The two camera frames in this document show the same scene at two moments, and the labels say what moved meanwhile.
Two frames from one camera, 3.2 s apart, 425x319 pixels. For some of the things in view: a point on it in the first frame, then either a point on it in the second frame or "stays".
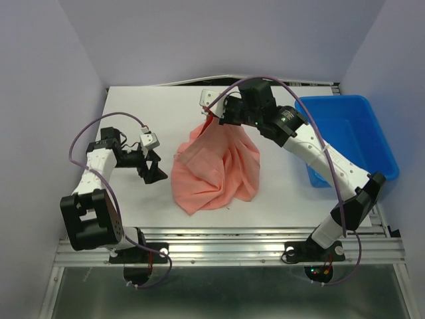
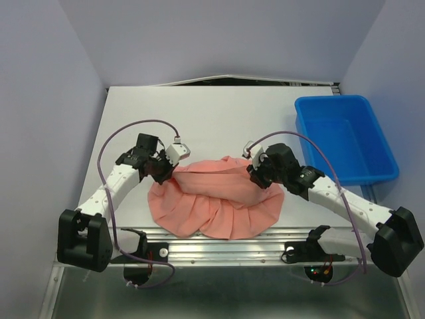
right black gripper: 228,102 to 255,177
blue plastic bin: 350,124 stays
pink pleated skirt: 214,163 to 218,199
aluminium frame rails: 378,245 stays
